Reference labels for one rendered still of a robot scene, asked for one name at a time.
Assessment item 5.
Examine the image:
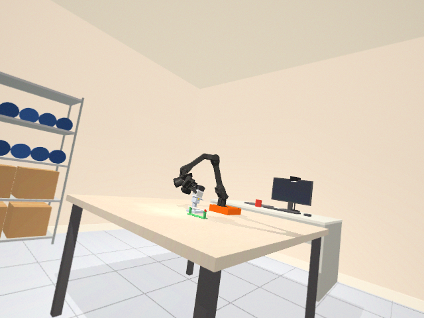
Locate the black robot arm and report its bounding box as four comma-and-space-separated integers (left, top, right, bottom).
173, 153, 229, 207

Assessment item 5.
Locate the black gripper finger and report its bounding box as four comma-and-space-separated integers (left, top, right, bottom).
186, 182, 197, 193

